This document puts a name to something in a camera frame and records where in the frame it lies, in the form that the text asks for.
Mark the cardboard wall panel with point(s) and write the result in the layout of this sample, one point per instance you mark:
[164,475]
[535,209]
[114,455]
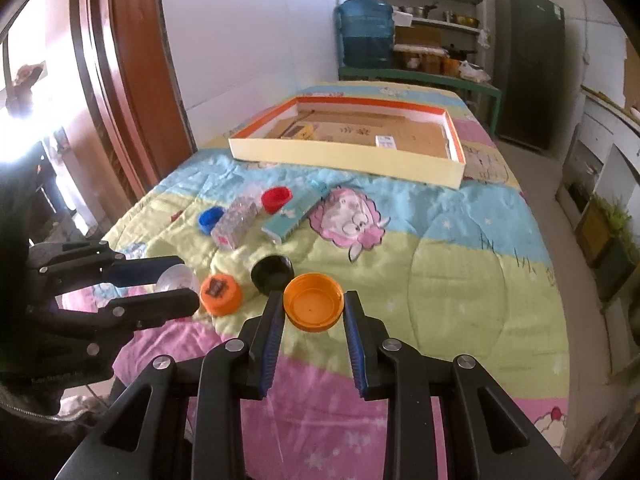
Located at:
[632,75]

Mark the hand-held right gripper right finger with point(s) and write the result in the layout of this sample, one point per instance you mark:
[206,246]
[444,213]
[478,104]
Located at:
[356,347]

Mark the blue water jug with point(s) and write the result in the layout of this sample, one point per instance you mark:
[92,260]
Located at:
[365,30]

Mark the row of amber jars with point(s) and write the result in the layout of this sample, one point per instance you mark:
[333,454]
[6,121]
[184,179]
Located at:
[425,62]

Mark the yellow plastic crate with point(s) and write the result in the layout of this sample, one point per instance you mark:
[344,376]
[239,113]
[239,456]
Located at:
[592,232]

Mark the black lid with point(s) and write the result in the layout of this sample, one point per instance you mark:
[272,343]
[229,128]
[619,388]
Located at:
[272,271]

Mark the white small bowl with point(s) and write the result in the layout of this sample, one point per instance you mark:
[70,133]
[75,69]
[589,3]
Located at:
[172,279]

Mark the orange lid with dark label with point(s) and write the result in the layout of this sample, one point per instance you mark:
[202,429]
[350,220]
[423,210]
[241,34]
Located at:
[220,295]

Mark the dark refrigerator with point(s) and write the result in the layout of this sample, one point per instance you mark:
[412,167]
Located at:
[530,65]

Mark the green bench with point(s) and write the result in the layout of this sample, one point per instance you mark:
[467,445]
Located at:
[425,79]

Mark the brown wooden door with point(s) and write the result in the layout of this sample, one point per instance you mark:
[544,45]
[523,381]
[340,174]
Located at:
[135,85]

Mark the white rectangular box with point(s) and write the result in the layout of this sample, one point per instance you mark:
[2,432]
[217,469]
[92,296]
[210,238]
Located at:
[385,141]

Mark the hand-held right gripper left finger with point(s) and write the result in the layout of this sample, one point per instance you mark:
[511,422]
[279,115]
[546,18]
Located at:
[270,342]

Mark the blue bottle cap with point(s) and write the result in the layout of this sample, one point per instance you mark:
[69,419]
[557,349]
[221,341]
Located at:
[209,219]

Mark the red bottle cap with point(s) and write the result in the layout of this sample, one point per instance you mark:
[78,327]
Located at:
[276,199]

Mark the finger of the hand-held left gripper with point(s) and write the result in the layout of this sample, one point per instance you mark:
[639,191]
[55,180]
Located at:
[160,304]
[145,268]

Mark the small brown box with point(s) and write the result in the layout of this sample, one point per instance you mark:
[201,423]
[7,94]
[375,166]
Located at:
[299,132]

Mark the shallow cardboard tray box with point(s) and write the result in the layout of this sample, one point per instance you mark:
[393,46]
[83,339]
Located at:
[350,162]

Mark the clear plastic bottle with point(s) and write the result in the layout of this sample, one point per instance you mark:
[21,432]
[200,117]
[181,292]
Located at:
[235,222]

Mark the white counter cabinet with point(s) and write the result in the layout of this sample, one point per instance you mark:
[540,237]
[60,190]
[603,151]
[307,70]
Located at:
[600,130]

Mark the green plastic crate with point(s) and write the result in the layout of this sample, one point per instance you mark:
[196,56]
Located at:
[617,267]

